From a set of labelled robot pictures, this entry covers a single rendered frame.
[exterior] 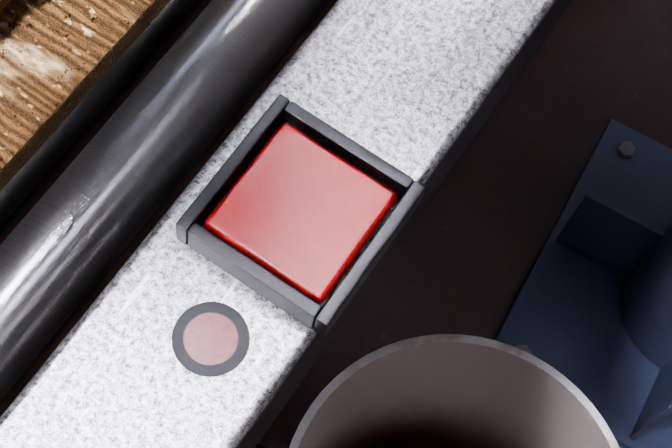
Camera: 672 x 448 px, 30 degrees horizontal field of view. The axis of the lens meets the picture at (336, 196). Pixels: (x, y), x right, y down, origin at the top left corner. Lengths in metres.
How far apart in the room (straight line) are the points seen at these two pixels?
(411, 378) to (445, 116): 0.65
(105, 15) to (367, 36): 0.12
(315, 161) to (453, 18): 0.11
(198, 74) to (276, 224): 0.08
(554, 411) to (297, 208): 0.67
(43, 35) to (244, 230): 0.12
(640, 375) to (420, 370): 0.42
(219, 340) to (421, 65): 0.16
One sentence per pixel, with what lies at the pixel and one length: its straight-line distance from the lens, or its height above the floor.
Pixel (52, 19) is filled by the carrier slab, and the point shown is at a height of 0.94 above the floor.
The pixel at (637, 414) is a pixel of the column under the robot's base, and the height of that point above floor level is 0.01.
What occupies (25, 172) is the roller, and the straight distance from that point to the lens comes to 0.56.
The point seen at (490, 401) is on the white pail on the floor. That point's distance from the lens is 1.23.
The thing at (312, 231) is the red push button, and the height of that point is 0.93.
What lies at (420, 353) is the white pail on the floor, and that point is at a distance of 1.13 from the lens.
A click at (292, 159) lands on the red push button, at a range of 0.54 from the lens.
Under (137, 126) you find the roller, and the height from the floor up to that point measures 0.92.
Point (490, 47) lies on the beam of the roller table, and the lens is 0.59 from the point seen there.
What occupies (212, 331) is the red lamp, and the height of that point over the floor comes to 0.92.
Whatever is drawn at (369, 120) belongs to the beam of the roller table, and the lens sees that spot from 0.56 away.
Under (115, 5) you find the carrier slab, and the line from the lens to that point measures 0.56.
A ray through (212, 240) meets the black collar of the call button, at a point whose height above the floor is 0.93.
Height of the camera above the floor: 1.41
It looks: 66 degrees down
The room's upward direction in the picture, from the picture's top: 12 degrees clockwise
